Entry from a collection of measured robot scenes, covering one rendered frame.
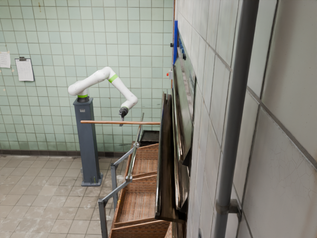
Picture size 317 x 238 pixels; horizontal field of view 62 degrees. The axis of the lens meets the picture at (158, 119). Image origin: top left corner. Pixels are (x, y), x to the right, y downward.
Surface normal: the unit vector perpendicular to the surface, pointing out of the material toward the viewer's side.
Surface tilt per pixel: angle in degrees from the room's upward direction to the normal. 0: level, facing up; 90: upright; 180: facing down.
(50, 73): 90
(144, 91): 90
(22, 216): 0
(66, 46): 90
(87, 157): 90
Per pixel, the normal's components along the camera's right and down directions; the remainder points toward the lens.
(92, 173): 0.04, 0.41
